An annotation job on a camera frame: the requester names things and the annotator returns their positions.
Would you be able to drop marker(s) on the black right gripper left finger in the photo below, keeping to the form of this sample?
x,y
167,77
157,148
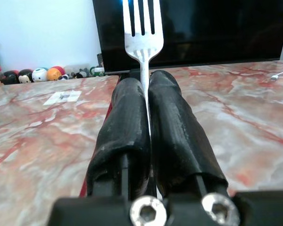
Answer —
x,y
122,131

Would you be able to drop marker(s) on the orange round plush ball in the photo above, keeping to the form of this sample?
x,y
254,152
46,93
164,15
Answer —
x,y
54,74

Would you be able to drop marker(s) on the black flat screen television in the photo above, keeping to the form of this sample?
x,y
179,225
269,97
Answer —
x,y
202,30

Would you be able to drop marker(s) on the white paper sheet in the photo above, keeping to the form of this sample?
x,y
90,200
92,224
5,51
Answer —
x,y
62,97

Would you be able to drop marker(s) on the small panda plush toy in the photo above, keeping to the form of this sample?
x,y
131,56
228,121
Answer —
x,y
64,76

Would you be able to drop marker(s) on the silver metal fork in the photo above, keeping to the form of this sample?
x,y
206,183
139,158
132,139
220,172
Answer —
x,y
143,35

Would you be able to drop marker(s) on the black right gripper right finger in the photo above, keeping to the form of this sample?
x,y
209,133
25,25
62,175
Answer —
x,y
179,136

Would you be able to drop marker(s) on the green white mug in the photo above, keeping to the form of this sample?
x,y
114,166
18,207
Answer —
x,y
97,71

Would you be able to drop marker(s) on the black red plush ball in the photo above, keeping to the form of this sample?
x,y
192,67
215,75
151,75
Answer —
x,y
10,77

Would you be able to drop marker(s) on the black remote control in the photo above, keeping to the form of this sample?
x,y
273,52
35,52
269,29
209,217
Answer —
x,y
99,60

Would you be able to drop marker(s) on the white round plush ball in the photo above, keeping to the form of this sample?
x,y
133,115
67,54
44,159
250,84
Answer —
x,y
39,74

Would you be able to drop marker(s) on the black mouse plush ball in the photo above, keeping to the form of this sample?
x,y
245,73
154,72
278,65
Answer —
x,y
25,75

